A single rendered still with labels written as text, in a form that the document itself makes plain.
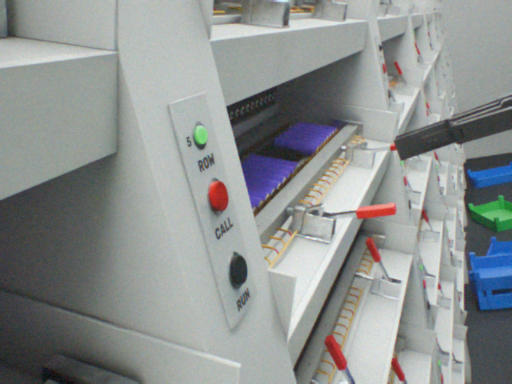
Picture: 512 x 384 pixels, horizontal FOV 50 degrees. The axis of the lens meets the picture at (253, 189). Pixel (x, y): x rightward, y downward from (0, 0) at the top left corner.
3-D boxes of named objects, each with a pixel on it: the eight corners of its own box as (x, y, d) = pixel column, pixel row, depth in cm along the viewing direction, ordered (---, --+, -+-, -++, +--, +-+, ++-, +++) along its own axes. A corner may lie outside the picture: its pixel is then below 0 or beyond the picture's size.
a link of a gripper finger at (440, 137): (465, 134, 70) (465, 138, 67) (426, 146, 72) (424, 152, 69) (461, 122, 69) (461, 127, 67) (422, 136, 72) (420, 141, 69)
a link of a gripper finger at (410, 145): (453, 142, 71) (454, 143, 70) (401, 159, 74) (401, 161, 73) (446, 121, 71) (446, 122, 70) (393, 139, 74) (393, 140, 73)
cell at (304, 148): (276, 147, 80) (319, 155, 78) (273, 150, 78) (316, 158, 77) (278, 135, 80) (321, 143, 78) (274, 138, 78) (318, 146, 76)
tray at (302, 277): (386, 168, 92) (397, 113, 88) (279, 398, 38) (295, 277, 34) (273, 147, 98) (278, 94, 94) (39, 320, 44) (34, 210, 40)
